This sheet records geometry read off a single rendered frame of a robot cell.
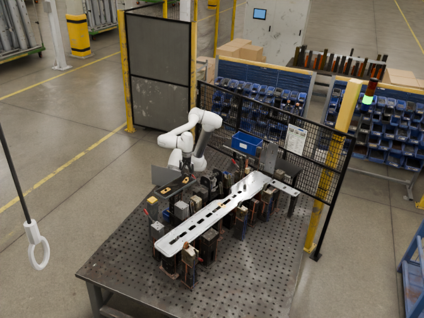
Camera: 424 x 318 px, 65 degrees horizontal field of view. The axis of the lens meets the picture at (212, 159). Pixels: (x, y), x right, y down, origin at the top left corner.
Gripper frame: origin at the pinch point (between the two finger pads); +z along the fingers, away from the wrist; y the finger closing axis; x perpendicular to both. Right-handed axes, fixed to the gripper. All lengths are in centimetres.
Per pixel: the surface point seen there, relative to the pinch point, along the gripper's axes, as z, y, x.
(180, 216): 18.7, 9.3, -29.8
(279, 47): 57, -70, 710
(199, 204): 16.5, 18.0, -11.8
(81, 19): 24, -573, 539
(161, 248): 21, 12, -64
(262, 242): 51, 75, 3
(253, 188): 21, 53, 36
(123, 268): 51, -19, -72
